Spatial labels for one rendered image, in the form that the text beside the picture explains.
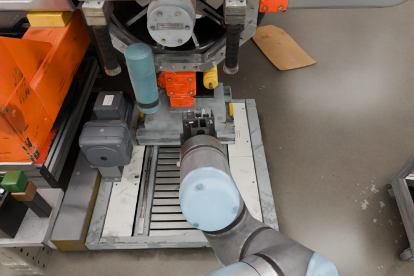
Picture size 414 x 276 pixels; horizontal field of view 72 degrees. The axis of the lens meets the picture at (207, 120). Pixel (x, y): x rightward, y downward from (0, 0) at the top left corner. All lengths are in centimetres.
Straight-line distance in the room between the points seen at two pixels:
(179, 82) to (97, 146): 40
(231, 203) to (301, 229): 100
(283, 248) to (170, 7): 63
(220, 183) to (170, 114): 104
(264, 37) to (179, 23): 165
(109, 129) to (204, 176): 80
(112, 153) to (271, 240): 84
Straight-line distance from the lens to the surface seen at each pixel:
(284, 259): 43
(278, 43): 238
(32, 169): 127
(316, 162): 163
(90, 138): 119
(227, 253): 52
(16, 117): 93
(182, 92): 117
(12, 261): 134
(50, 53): 117
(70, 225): 135
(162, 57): 114
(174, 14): 83
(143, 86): 101
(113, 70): 86
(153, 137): 145
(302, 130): 175
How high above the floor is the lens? 127
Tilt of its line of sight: 48 degrees down
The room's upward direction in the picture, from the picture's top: straight up
